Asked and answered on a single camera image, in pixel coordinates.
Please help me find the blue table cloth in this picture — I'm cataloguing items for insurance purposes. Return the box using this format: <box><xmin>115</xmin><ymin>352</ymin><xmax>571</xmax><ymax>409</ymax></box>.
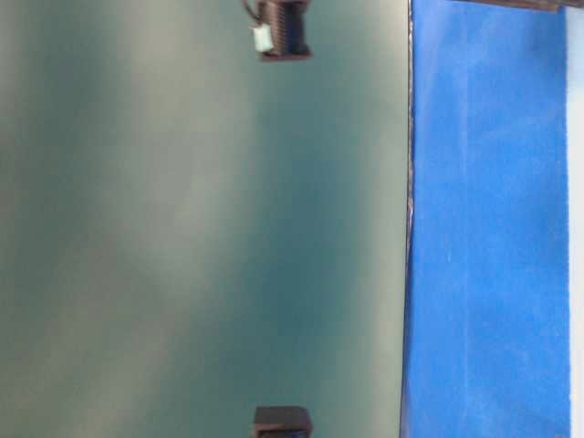
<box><xmin>405</xmin><ymin>1</ymin><xmax>570</xmax><ymax>437</ymax></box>

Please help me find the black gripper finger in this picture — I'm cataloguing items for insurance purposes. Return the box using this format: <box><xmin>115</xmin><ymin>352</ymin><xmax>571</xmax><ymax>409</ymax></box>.
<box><xmin>475</xmin><ymin>0</ymin><xmax>560</xmax><ymax>12</ymax></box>

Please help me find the light blue towel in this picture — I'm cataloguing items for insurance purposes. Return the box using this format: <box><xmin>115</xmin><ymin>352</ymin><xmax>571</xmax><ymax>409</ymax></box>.
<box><xmin>566</xmin><ymin>9</ymin><xmax>584</xmax><ymax>437</ymax></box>

